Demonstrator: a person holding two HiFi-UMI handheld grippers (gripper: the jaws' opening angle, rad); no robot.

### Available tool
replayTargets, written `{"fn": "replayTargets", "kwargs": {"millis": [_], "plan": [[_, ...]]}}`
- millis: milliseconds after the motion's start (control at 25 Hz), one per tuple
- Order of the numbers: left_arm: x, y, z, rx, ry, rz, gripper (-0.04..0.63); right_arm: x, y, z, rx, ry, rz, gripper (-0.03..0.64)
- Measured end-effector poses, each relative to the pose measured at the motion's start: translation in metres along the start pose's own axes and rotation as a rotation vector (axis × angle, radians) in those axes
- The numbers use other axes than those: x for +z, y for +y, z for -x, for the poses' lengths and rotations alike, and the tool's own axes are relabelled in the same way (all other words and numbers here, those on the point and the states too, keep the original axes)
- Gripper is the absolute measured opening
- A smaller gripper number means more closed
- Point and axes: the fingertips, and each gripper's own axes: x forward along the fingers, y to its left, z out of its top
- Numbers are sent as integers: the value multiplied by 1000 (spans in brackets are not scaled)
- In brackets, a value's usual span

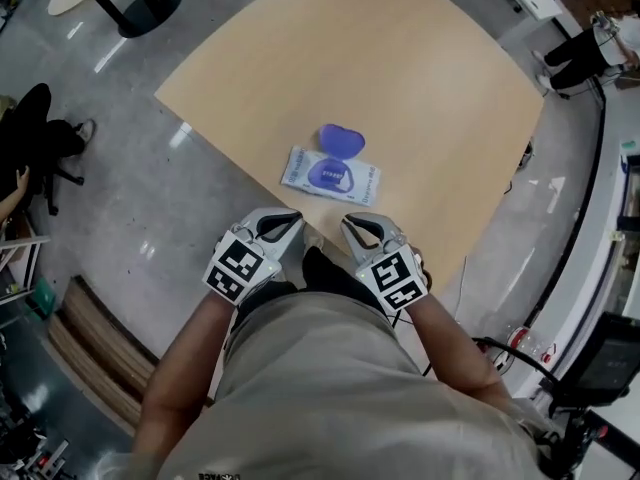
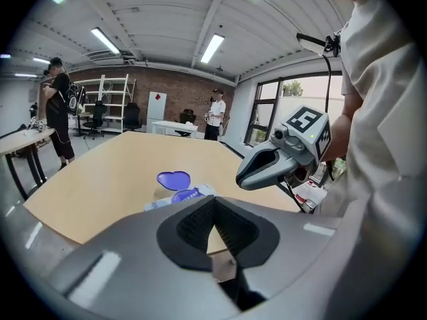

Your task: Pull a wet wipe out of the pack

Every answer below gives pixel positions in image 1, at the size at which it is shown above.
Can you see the black office chair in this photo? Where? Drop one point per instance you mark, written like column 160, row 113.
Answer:
column 55, row 183

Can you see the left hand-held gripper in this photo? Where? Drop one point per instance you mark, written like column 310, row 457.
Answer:
column 240, row 268

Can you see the light wooden square table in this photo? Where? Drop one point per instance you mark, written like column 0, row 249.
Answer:
column 350, row 68

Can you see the wooden plank bench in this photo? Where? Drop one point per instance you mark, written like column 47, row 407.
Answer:
column 100, row 348

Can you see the person's left forearm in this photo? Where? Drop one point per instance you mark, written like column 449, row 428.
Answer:
column 185, row 358

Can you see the person's beige shirt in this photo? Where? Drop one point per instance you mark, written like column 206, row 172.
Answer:
column 325, row 393

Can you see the person's black trousers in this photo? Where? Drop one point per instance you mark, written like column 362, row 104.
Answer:
column 325, row 273

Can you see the clear plastic bottle red cap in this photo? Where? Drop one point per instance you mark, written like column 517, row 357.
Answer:
column 530, row 345

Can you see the person's right forearm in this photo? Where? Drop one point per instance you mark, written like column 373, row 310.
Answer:
column 450, row 348

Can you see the white metal storage rack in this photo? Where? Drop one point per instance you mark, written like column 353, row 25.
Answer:
column 20, row 248

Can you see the black monitor on stand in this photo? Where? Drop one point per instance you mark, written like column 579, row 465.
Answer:
column 607, row 363

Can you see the white packet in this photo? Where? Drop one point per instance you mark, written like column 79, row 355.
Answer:
column 330, row 178

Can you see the person's light shoe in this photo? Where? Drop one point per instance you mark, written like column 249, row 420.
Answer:
column 312, row 240

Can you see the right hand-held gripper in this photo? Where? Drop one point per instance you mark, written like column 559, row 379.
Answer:
column 395, row 280

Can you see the green box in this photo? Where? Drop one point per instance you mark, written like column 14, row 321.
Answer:
column 42, row 298

